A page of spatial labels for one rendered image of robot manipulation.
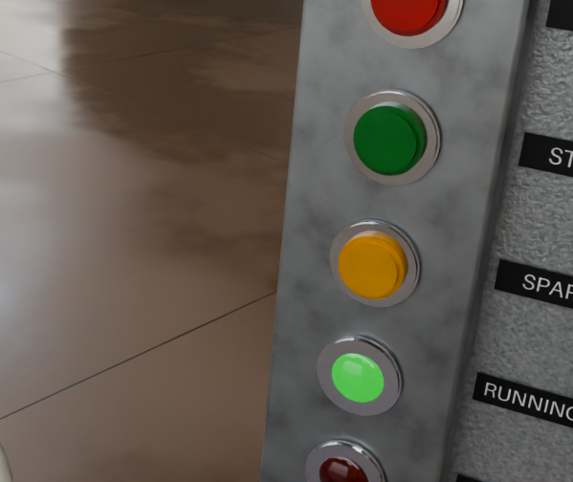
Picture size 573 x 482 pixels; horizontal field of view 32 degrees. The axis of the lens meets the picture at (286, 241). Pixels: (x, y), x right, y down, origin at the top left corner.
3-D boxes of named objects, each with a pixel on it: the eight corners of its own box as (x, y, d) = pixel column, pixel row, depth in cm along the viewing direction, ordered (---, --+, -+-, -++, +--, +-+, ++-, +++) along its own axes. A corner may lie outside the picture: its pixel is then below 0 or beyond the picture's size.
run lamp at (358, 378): (388, 399, 41) (396, 349, 40) (378, 417, 40) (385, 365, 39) (334, 383, 42) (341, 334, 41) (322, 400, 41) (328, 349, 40)
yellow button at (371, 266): (405, 297, 39) (414, 237, 38) (397, 309, 38) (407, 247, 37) (341, 281, 40) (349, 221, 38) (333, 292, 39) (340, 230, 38)
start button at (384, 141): (424, 175, 37) (434, 107, 35) (416, 185, 36) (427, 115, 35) (356, 160, 37) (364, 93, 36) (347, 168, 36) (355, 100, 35)
